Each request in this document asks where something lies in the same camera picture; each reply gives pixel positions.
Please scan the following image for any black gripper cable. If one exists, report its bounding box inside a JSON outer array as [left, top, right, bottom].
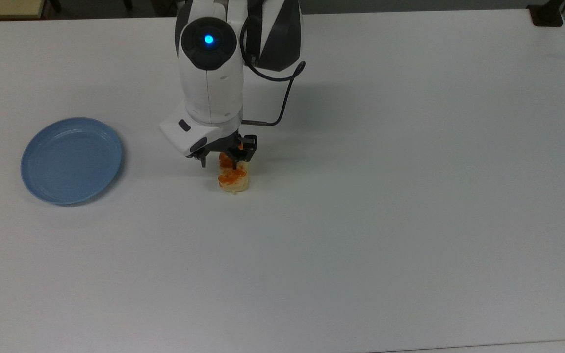
[[239, 14, 307, 127]]

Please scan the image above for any bread roll with orange topping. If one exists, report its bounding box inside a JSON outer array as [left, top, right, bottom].
[[217, 145, 251, 195]]

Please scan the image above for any blue round plate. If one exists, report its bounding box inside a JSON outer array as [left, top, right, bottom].
[[21, 117, 123, 206]]

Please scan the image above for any black table clamp mount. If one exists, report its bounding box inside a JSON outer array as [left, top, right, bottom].
[[528, 0, 565, 27]]

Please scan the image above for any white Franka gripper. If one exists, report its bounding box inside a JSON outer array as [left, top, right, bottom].
[[159, 101, 258, 171]]

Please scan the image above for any wooden side table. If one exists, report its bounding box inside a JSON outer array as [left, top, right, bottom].
[[0, 0, 49, 21]]

